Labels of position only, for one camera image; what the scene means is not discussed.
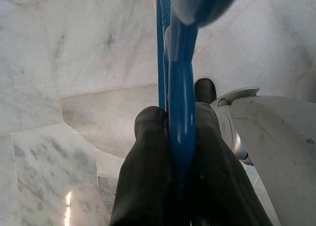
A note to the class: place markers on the blue plastic hanger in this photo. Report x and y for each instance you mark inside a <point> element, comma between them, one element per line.
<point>181,112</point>

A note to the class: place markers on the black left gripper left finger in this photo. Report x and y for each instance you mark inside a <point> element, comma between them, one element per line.
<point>145,174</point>

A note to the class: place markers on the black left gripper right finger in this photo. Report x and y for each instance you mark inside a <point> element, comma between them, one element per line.
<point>217,181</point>

